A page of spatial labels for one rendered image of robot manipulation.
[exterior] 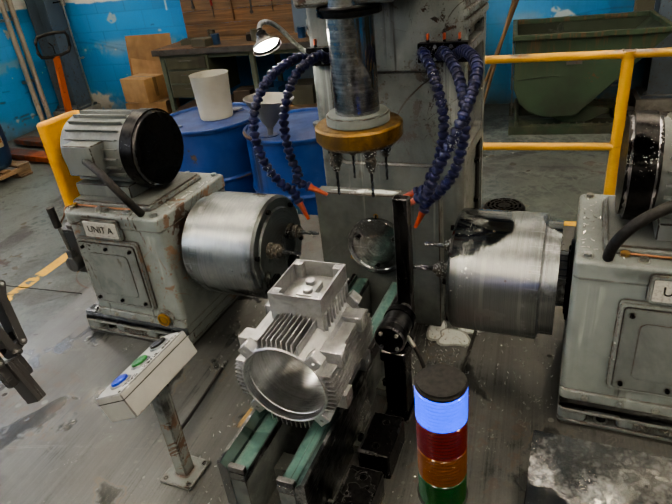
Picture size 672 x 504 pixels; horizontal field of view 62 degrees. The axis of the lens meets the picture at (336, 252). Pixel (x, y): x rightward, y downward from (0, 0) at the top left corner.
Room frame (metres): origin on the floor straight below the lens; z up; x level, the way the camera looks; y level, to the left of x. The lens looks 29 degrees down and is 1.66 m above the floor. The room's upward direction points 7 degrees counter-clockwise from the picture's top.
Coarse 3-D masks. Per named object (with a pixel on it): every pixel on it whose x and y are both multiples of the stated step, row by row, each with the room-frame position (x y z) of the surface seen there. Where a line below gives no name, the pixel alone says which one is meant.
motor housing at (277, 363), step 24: (264, 336) 0.75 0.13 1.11; (288, 336) 0.75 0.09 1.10; (312, 336) 0.76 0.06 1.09; (336, 336) 0.78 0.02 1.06; (360, 336) 0.82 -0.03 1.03; (240, 360) 0.76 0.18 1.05; (264, 360) 0.82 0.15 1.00; (288, 360) 0.86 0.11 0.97; (360, 360) 0.81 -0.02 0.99; (240, 384) 0.77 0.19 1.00; (264, 384) 0.79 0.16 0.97; (288, 384) 0.81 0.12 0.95; (312, 384) 0.81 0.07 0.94; (336, 384) 0.71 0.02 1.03; (288, 408) 0.75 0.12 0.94; (312, 408) 0.74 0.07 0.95
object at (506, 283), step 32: (480, 224) 0.95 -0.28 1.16; (512, 224) 0.94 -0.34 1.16; (544, 224) 0.92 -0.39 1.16; (448, 256) 0.92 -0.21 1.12; (480, 256) 0.90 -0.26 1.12; (512, 256) 0.88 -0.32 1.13; (544, 256) 0.87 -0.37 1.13; (448, 288) 0.89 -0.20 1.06; (480, 288) 0.87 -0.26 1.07; (512, 288) 0.85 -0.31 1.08; (544, 288) 0.83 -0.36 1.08; (448, 320) 0.91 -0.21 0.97; (480, 320) 0.87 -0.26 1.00; (512, 320) 0.84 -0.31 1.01; (544, 320) 0.83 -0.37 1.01
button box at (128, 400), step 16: (176, 336) 0.82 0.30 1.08; (144, 352) 0.82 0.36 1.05; (160, 352) 0.78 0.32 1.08; (176, 352) 0.80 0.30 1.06; (192, 352) 0.82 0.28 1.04; (128, 368) 0.78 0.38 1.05; (144, 368) 0.74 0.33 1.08; (160, 368) 0.76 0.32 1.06; (176, 368) 0.78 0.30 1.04; (128, 384) 0.70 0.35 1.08; (144, 384) 0.72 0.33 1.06; (160, 384) 0.74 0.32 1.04; (96, 400) 0.71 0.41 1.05; (112, 400) 0.69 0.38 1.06; (128, 400) 0.68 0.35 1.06; (144, 400) 0.70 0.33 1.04; (112, 416) 0.70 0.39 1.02; (128, 416) 0.68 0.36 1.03
